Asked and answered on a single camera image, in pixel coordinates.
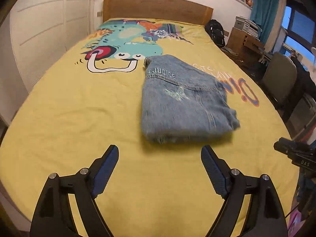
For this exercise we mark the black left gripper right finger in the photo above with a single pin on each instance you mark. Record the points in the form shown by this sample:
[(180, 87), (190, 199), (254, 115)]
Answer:
[(264, 217)]

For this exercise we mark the blue denim jacket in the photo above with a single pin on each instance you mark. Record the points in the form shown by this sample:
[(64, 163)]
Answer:
[(182, 103)]

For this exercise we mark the grey upholstered chair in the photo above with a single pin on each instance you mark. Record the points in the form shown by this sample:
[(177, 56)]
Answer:
[(279, 79)]

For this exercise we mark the wooden desk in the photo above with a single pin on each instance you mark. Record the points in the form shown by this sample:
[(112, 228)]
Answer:
[(244, 49)]

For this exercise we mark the yellow dinosaur print bedspread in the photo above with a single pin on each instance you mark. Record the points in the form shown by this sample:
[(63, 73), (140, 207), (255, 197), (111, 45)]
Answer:
[(72, 115)]

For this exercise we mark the white storage boxes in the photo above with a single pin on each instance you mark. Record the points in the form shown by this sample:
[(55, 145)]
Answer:
[(248, 26)]

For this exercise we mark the black backpack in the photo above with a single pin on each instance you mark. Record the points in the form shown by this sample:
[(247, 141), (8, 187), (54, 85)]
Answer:
[(216, 32)]

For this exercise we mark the teal right curtain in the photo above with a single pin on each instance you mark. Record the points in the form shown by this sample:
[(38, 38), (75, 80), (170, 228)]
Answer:
[(263, 15)]

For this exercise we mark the white panelled wardrobe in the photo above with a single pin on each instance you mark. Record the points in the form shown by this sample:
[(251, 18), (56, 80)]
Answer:
[(42, 31)]

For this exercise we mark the wooden headboard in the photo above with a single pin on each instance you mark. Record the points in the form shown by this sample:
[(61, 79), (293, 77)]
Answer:
[(174, 10)]

